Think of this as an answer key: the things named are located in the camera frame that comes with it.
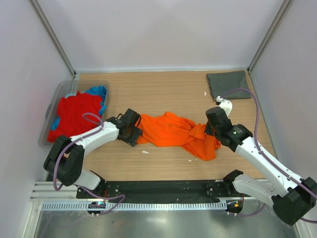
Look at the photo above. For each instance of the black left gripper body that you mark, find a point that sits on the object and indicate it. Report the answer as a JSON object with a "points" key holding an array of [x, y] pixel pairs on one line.
{"points": [[132, 136]]}

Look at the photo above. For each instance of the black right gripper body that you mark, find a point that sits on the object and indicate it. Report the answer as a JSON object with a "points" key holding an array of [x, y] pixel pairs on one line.
{"points": [[211, 130]]}

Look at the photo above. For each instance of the orange t shirt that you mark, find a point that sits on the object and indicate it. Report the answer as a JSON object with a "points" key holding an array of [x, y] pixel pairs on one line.
{"points": [[170, 130]]}

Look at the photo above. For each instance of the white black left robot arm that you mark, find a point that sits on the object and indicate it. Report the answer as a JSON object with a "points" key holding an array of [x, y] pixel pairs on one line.
{"points": [[65, 159]]}

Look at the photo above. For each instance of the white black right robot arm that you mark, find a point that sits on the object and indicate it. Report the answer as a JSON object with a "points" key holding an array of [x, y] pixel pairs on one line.
{"points": [[290, 196]]}

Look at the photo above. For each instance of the folded grey t shirt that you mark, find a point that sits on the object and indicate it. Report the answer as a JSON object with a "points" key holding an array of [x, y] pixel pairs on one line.
{"points": [[220, 83]]}

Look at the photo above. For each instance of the red t shirt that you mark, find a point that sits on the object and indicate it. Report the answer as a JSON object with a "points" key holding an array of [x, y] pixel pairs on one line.
{"points": [[74, 116]]}

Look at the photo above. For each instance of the clear plastic bin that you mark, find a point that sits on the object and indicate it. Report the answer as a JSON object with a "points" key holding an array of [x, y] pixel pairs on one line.
{"points": [[63, 89]]}

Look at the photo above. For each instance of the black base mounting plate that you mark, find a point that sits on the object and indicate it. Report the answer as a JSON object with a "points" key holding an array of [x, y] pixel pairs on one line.
{"points": [[167, 192]]}

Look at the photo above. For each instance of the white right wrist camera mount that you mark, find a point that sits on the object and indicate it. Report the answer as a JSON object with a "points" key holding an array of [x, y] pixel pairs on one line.
{"points": [[224, 104]]}

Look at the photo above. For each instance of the white slotted cable duct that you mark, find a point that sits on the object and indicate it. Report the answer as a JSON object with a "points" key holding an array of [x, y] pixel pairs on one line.
{"points": [[98, 206]]}

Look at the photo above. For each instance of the right aluminium frame post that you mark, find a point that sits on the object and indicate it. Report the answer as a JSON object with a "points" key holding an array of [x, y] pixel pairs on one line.
{"points": [[286, 4]]}

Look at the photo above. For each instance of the aluminium frame post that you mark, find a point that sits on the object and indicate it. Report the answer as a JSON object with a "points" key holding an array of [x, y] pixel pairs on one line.
{"points": [[286, 4], [53, 37]]}

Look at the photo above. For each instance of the left aluminium frame post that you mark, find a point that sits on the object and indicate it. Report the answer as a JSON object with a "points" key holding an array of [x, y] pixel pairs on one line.
{"points": [[53, 37]]}

